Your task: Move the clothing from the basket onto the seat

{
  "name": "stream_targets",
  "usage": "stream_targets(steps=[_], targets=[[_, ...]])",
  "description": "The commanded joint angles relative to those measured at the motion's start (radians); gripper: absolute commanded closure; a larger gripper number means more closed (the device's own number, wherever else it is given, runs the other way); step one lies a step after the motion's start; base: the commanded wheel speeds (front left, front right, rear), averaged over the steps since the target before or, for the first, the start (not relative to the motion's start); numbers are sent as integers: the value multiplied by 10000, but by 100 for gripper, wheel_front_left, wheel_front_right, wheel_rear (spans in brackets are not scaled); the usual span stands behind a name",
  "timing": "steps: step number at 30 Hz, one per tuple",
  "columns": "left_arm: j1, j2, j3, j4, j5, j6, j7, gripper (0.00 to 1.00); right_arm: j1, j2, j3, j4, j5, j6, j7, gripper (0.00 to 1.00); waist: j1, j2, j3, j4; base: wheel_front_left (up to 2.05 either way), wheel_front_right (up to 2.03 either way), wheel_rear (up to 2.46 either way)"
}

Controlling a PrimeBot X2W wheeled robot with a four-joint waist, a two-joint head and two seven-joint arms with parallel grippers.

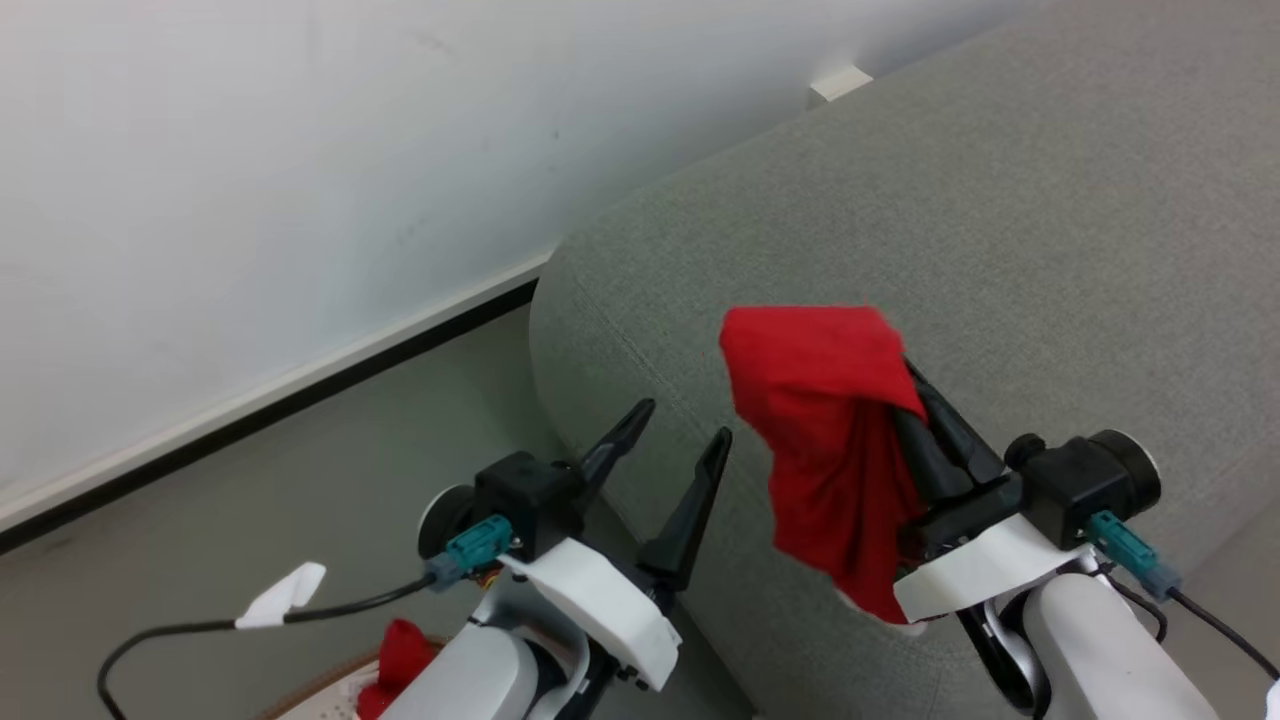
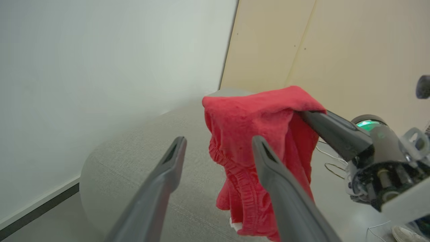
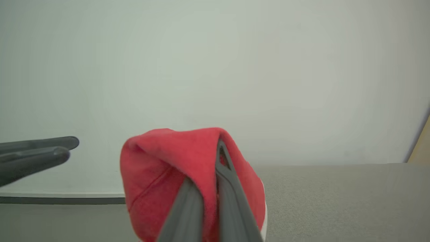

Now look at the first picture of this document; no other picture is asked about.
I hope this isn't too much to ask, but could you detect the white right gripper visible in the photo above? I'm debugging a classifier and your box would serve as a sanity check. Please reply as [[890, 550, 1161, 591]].
[[893, 358, 1093, 624]]

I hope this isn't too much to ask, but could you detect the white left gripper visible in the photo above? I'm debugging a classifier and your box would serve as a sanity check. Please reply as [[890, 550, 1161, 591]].
[[497, 398, 734, 692]]

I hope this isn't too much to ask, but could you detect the red clothing piece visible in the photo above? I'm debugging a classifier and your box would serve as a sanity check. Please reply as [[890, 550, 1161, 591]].
[[719, 305, 932, 626]]

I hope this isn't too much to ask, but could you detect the red garment in basket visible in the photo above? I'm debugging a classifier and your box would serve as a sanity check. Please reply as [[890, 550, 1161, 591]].
[[356, 618, 438, 720]]

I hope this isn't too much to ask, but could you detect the white garment in basket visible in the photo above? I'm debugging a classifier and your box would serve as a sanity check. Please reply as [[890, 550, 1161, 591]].
[[280, 660, 383, 720]]

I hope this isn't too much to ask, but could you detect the grey fabric sofa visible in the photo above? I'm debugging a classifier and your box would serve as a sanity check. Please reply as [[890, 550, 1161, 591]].
[[529, 0, 1280, 720]]

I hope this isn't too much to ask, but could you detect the black and white baseboard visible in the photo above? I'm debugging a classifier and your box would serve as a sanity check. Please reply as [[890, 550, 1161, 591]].
[[0, 245, 557, 557]]

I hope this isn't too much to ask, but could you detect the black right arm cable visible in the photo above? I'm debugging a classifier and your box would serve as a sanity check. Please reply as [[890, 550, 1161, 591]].
[[1088, 510, 1280, 683]]

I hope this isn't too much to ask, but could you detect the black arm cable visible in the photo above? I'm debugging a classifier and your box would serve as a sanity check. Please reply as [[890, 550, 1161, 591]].
[[97, 516, 515, 720], [1088, 510, 1280, 683]]

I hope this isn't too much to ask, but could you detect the white wall block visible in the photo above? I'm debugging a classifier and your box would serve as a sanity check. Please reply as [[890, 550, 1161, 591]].
[[807, 65, 874, 109]]

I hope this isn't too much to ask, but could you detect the white cable tag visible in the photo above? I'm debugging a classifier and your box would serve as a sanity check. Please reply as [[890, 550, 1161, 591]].
[[234, 562, 328, 631]]

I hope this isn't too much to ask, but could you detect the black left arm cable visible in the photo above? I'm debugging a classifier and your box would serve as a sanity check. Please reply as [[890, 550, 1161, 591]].
[[97, 516, 515, 720]]

